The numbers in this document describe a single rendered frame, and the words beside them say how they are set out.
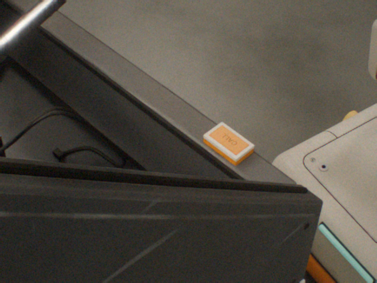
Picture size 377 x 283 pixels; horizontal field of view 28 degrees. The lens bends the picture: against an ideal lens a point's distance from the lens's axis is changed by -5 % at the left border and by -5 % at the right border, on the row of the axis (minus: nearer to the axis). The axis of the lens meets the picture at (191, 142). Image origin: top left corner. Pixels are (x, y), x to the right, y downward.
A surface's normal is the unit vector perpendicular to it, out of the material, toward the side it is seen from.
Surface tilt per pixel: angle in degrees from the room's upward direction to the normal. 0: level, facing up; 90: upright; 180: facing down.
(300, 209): 90
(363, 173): 0
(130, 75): 0
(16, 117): 0
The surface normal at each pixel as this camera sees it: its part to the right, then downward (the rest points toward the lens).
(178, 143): -0.71, 0.51
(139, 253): 0.71, 0.53
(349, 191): 0.02, -0.67
